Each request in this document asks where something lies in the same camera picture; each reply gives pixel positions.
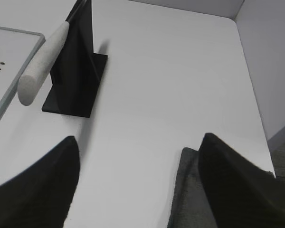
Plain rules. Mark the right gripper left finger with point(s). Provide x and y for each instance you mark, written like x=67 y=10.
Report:
x=40 y=196

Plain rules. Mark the white-handled kitchen knife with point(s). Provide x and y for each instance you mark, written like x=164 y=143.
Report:
x=40 y=65

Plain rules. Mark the black knife stand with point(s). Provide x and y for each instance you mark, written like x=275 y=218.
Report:
x=77 y=71

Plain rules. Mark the white grey-rimmed cutting board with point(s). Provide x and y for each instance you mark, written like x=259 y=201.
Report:
x=17 y=47

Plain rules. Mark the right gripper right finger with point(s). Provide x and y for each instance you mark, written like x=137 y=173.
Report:
x=240 y=194

